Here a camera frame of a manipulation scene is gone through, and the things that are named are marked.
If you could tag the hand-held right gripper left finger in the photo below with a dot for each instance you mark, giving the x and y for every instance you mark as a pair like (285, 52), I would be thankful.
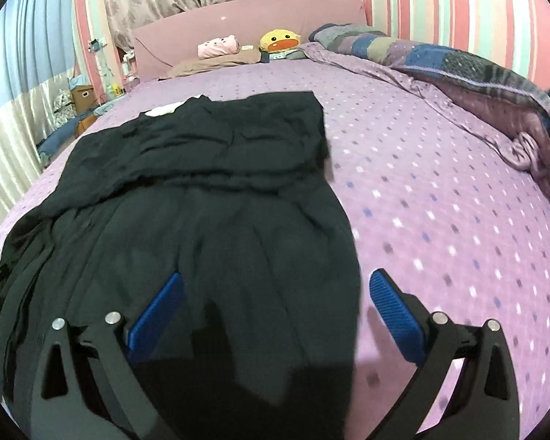
(158, 316)

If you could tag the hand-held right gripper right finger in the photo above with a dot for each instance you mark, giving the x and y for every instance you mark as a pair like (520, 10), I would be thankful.
(396, 316)

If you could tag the black jacket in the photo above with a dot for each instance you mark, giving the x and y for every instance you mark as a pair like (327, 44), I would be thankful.
(211, 192)

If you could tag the bed with purple dotted sheet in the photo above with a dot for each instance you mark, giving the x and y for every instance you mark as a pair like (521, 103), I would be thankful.
(440, 238)

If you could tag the white satin curtain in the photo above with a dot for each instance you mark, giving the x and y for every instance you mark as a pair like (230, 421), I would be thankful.
(13, 146)

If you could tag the blue cloth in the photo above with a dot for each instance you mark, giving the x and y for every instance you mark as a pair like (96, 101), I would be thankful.
(62, 135)

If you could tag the cardboard box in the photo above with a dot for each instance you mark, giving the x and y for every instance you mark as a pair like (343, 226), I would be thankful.
(82, 98)

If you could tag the blue curtain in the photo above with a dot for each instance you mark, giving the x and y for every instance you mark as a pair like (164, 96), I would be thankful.
(23, 41)

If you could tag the patchwork quilt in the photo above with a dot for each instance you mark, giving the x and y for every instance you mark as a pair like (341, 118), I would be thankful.
(463, 68)

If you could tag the brown pillow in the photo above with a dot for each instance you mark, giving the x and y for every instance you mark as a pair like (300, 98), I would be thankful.
(211, 65)

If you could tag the pink plush toy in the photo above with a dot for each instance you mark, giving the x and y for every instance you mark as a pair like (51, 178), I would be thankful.
(217, 46)

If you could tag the yellow duck plush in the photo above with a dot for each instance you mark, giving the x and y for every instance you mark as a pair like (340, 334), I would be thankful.
(279, 42)

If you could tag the pink headboard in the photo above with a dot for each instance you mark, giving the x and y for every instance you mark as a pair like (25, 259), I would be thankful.
(256, 18)

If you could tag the wall socket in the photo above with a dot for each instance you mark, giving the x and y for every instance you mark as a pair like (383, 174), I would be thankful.
(97, 44)

